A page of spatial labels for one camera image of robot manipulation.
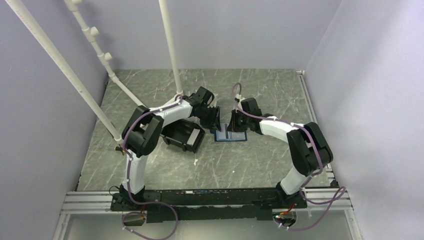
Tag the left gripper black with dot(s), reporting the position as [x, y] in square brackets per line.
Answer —
[214, 123]

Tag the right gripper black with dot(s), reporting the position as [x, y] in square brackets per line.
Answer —
[233, 126]

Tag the blue leather card holder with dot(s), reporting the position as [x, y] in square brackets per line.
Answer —
[234, 136]

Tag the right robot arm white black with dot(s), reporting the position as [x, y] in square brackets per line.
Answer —
[309, 150]

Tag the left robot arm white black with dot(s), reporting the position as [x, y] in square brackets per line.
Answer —
[143, 130]

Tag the stack of cards in tray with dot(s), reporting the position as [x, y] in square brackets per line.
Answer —
[193, 137]

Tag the black card tray box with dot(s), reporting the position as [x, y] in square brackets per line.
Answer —
[178, 132]

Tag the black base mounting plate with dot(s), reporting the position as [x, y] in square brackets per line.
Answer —
[159, 210]

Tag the yellow black screwdriver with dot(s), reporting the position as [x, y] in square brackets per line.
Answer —
[115, 148]

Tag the aluminium extrusion rail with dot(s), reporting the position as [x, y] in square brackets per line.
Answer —
[100, 202]

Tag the white PVC pipe frame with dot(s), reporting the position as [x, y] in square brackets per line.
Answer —
[90, 34]

